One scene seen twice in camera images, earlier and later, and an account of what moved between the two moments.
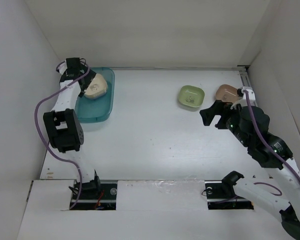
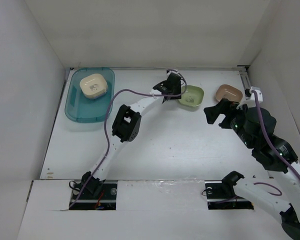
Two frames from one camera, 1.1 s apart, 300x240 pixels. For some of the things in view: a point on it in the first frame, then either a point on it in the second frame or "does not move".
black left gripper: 89,77 → 175,97
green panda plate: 191,96 does not move
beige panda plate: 97,87 does not move
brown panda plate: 227,93 does not move
